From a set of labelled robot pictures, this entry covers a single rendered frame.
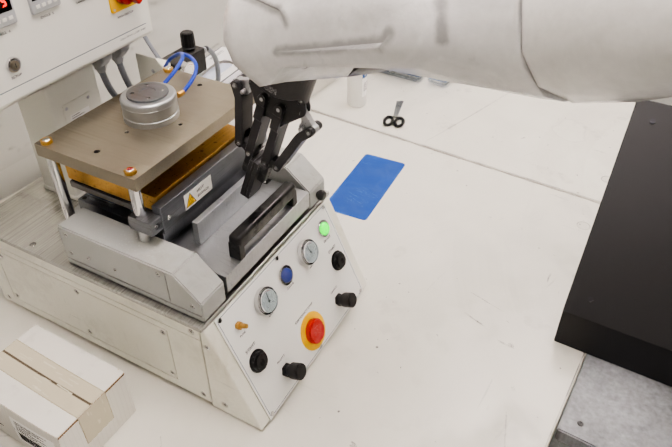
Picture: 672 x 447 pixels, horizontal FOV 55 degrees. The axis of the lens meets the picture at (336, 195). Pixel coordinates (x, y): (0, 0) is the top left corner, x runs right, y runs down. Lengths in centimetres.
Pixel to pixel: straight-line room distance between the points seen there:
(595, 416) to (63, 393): 76
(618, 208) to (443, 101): 77
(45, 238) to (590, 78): 86
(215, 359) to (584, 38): 67
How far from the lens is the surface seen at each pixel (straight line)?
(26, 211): 116
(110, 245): 93
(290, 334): 101
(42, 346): 105
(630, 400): 111
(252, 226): 90
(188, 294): 87
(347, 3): 49
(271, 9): 56
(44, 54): 100
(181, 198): 91
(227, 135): 101
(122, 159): 89
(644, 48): 39
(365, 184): 141
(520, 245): 131
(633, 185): 111
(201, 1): 183
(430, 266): 122
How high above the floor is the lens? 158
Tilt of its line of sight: 37 degrees down
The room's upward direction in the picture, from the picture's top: straight up
